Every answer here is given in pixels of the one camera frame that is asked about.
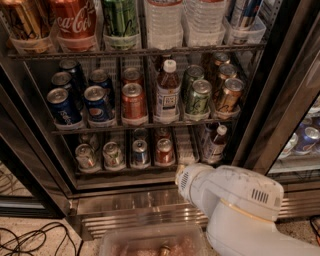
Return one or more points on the red coca-cola can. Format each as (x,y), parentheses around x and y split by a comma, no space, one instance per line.
(76,20)

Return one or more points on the clear plastic bin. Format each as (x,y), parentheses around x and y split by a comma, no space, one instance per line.
(169,239)

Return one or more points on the blue silver redbull can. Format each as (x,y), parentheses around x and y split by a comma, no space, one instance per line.
(140,155)

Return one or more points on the middle left pepsi can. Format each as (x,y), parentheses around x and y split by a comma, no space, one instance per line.
(64,80)

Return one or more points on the rear orange soda can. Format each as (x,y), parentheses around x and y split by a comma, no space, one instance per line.
(132,75)

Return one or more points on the clear water bottle right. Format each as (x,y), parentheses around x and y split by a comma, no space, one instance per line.
(203,22)

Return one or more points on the front left pepsi can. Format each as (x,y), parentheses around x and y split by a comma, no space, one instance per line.
(63,107)

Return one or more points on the white sprite can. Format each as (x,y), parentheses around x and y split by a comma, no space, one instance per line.
(85,156)
(112,154)

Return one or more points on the front green can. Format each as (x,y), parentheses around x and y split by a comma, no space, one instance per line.
(198,97)

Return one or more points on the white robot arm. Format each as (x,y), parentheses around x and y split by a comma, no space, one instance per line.
(242,207)

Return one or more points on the front gold can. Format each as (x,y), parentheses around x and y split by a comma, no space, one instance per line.
(229,95)

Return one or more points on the clear water bottle left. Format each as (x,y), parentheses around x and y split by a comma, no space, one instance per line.
(163,21)

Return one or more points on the rear left pepsi can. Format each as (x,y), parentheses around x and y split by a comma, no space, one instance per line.
(74,67)

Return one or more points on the rear gold can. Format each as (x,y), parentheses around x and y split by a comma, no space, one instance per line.
(212,61)

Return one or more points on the right fridge glass door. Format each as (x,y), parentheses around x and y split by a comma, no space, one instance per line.
(284,87)

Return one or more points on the middle gold can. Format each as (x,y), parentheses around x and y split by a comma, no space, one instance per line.
(224,72)

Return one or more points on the red soda can bottom shelf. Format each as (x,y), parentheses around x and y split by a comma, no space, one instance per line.
(164,151)

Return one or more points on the orange soda can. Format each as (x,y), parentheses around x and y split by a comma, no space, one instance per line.
(133,101)
(132,75)

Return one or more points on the tea bottle shelf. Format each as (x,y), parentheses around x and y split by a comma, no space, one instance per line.
(216,143)
(167,90)

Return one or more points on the front orange soda can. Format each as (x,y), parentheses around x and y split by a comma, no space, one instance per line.
(133,101)

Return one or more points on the tea bottle middle shelf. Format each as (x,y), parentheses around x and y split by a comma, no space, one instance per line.
(167,90)

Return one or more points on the rear white can bottom left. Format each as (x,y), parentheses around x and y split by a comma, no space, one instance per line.
(90,139)

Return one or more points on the pepsi can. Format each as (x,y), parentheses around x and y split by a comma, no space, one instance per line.
(64,80)
(100,77)
(74,67)
(97,104)
(63,107)

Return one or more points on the green can top shelf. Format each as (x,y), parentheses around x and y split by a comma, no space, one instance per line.
(121,25)

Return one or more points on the rear green can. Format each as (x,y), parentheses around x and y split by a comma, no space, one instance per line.
(192,73)

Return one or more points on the tea bottle bottom shelf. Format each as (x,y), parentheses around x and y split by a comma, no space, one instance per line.
(216,143)

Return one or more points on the gold can top shelf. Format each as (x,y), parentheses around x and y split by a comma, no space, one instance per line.
(29,21)

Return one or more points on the redbull can top shelf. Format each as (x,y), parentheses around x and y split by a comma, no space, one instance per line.
(242,22)

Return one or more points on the white sprite can left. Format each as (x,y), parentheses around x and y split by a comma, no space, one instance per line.
(85,156)

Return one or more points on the stainless steel fridge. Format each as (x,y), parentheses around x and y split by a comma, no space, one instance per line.
(41,153)

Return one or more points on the white can right fridge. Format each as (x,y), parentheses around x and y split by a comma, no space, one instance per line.
(289,146)

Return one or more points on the rear red can bottom shelf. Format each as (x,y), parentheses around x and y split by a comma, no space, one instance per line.
(162,133)

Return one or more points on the blue can right fridge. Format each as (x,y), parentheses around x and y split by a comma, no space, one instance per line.
(307,138)

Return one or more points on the clear water bottle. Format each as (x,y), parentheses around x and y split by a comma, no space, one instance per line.
(203,22)
(163,21)

